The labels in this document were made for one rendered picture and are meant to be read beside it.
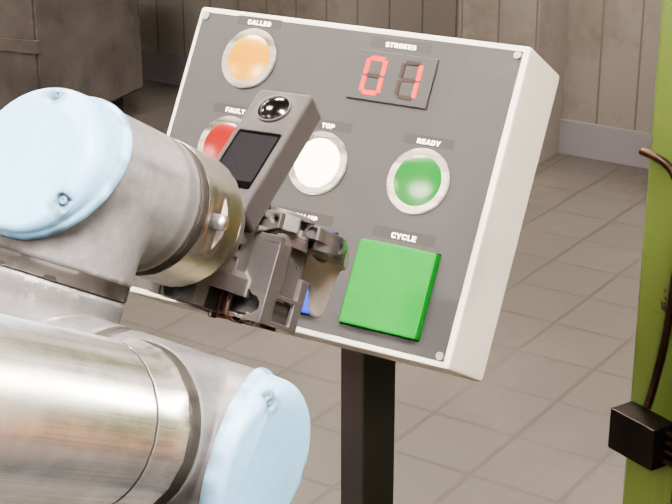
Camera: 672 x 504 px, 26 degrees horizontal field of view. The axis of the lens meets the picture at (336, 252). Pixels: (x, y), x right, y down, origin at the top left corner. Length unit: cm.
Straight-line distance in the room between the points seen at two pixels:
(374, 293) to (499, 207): 13
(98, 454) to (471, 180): 62
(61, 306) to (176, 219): 10
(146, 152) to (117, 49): 459
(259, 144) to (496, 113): 29
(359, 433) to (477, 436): 173
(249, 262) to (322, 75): 35
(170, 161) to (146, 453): 24
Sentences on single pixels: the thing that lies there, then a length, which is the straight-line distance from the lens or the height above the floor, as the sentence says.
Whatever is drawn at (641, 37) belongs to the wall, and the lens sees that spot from 496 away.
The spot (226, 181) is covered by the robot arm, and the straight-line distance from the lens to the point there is 93.
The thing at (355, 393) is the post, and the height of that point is 84.
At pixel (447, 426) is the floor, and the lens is 319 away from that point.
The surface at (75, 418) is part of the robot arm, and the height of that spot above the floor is 118.
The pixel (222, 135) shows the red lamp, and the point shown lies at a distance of 134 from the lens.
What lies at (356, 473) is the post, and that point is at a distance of 146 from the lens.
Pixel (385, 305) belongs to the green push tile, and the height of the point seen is 100.
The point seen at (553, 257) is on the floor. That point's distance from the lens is 417.
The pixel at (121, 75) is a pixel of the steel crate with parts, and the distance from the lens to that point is 547.
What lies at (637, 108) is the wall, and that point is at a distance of 502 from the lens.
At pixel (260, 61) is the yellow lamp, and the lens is 134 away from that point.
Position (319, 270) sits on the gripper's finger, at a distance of 108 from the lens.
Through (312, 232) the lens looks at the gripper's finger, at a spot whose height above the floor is 112.
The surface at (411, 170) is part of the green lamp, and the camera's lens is 124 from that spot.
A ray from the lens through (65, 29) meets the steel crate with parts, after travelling 512.
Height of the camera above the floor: 147
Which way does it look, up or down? 21 degrees down
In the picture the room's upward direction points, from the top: straight up
